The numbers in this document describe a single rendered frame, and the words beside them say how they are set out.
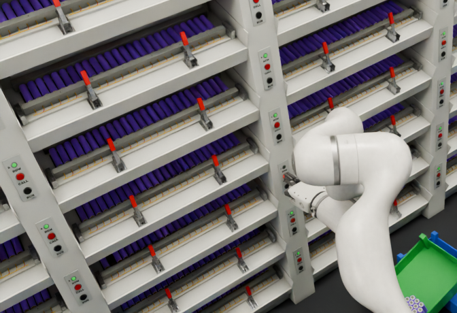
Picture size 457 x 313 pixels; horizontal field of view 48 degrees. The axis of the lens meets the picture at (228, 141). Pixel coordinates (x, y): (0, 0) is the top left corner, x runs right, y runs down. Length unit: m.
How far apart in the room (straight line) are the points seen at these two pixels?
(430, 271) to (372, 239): 1.09
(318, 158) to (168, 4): 0.53
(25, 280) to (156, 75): 0.64
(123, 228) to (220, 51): 0.56
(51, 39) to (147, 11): 0.23
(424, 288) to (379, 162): 1.07
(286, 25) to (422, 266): 1.05
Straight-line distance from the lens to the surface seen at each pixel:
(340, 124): 1.10
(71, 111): 1.29
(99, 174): 1.38
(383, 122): 1.98
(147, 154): 1.40
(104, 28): 1.22
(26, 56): 1.20
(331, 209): 1.45
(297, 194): 1.54
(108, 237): 1.49
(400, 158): 1.01
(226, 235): 1.66
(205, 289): 1.78
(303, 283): 2.01
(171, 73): 1.33
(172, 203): 1.51
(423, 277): 2.04
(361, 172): 1.01
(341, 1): 1.59
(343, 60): 1.66
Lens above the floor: 1.61
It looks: 33 degrees down
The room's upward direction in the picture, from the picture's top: 13 degrees counter-clockwise
